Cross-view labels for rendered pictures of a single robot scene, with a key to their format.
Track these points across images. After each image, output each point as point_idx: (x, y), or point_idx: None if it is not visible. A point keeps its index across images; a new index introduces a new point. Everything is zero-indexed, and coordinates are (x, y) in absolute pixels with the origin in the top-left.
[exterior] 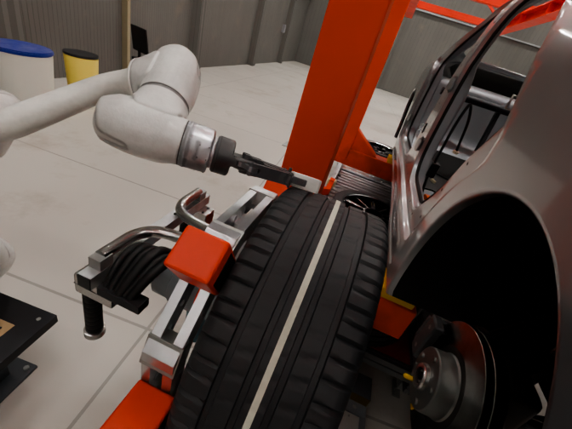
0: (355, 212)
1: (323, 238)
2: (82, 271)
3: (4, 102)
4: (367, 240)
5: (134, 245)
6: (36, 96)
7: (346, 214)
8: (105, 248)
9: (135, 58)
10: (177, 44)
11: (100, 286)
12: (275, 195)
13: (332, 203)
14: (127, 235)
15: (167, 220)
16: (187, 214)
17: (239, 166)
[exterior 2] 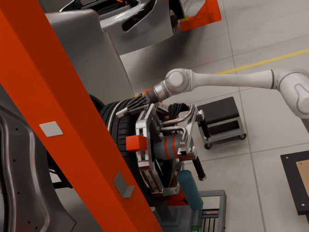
0: (105, 116)
1: (120, 101)
2: (195, 105)
3: (288, 92)
4: (107, 107)
5: (180, 104)
6: (228, 74)
7: (109, 114)
8: (191, 105)
9: (190, 69)
10: (174, 70)
11: (187, 106)
12: (136, 122)
13: (113, 113)
14: (189, 110)
15: (187, 128)
16: (177, 126)
17: None
